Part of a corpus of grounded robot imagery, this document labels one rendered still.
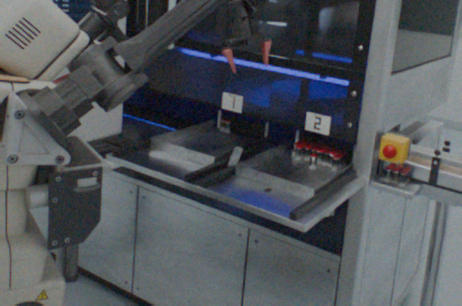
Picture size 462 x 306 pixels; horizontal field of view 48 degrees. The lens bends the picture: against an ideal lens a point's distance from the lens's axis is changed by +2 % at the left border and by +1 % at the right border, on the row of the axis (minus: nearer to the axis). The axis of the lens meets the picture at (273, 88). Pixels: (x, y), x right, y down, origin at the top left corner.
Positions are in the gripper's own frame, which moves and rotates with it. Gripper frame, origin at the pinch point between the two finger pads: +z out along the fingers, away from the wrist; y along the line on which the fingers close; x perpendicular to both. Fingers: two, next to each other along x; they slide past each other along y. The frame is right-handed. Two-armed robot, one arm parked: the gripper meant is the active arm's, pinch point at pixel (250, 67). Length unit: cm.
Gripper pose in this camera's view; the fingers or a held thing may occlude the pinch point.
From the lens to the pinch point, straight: 150.3
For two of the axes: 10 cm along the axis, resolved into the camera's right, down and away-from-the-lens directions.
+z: 2.0, 9.7, 1.6
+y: -9.5, 2.3, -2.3
